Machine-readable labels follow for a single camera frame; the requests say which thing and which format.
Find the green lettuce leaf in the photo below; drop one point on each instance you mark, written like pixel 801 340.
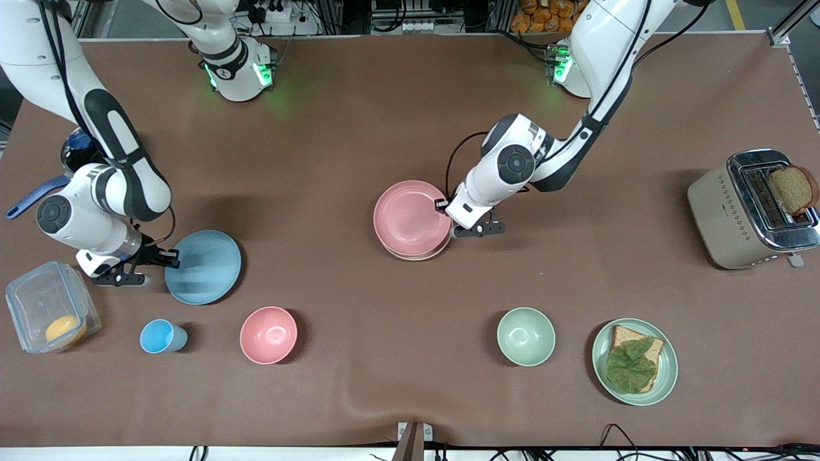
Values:
pixel 631 368

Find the wide shallow beige bowl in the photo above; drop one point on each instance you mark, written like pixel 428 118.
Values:
pixel 413 258

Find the metal mount bracket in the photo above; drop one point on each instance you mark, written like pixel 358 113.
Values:
pixel 413 442

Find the beige and chrome toaster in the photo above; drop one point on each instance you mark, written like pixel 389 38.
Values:
pixel 717 218

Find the wide shallow blue bowl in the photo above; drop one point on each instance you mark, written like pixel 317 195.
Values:
pixel 205 269

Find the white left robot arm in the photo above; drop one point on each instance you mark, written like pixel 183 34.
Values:
pixel 599 57

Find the yellow orange fruit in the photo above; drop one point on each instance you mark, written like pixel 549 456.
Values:
pixel 64 330

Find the small deep pink bowl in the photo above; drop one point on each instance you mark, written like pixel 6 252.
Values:
pixel 268 335

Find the light blue plastic cup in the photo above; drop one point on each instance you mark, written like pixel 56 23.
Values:
pixel 159 336

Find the clear plastic container blue seal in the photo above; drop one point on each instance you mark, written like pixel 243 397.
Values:
pixel 38 294

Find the pile of orange fruits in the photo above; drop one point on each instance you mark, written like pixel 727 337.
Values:
pixel 538 16

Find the aluminium frame rail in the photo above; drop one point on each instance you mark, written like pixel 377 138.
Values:
pixel 791 25

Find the brown toast slice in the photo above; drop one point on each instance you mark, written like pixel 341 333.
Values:
pixel 791 189

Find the brown bread slice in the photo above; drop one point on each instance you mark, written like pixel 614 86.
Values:
pixel 623 334

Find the light green plate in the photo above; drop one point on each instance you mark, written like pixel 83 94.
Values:
pixel 666 378

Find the brown table cloth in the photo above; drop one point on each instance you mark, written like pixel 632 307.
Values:
pixel 359 128

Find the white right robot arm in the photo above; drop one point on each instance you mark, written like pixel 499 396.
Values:
pixel 122 160

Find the white power strip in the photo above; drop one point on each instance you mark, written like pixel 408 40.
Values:
pixel 282 16

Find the small deep green bowl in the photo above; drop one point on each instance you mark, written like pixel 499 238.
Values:
pixel 526 336

